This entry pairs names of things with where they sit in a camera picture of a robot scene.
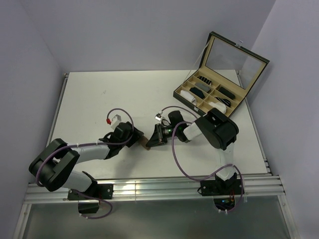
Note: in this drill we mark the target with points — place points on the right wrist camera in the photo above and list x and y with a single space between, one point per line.
159 116

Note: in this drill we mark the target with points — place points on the black white striped rolled sock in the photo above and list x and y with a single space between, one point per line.
205 80

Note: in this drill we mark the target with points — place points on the dark striped rolled sock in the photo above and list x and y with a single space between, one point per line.
224 101

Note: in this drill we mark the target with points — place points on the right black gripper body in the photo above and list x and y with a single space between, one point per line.
168 131

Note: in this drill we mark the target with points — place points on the black compartment storage box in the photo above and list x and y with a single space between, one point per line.
227 64

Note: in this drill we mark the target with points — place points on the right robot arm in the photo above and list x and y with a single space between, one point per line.
220 131

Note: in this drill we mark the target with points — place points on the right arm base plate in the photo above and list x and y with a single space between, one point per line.
220 187

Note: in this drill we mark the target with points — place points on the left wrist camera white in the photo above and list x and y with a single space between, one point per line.
114 122

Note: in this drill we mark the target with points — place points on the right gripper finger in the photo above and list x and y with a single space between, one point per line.
157 132
156 142

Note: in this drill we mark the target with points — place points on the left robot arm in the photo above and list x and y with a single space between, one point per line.
53 168

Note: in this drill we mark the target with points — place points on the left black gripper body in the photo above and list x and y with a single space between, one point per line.
135 137

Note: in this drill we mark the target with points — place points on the aluminium frame rail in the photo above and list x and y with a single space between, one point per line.
177 188

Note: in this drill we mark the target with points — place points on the white rolled sock in box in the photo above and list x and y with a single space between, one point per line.
219 105

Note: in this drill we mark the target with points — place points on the grey rolled sock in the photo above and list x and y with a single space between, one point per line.
202 87

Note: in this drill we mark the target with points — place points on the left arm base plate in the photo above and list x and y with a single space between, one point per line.
95 192

